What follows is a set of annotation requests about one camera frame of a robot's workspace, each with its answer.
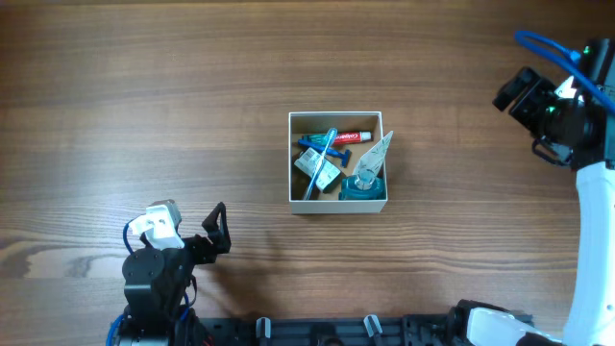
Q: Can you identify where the red green Colgate toothpaste tube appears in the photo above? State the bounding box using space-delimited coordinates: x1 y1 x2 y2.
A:
303 130 373 146

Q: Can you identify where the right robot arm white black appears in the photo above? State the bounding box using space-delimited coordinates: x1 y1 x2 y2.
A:
445 31 614 345

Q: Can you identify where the white cardboard box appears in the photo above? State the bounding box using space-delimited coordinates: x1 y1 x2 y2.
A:
287 111 388 214

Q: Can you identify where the white Pantene conditioner tube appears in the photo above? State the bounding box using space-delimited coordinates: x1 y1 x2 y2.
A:
353 131 394 175

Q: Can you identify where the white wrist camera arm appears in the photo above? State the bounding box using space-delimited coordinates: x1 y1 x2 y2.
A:
128 199 185 250
554 76 584 103

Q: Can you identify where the green white soap pack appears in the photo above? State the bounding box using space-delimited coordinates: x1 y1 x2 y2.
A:
293 148 342 193

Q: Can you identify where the blue disposable razor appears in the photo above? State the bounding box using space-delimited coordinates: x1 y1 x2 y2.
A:
298 139 352 168

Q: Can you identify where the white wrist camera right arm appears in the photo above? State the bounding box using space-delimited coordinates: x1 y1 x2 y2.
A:
554 76 584 103

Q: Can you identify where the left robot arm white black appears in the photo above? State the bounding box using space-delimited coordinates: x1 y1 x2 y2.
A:
105 199 232 346

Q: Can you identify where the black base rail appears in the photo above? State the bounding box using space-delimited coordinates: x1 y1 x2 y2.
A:
110 313 537 346

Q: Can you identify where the blue Listerine mouthwash bottle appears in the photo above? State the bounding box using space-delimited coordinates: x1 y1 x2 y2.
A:
338 170 385 200

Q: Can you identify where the blue white toothbrush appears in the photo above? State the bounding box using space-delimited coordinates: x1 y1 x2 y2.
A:
302 128 337 201

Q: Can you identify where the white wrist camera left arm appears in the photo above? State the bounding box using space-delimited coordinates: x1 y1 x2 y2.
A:
128 199 185 250

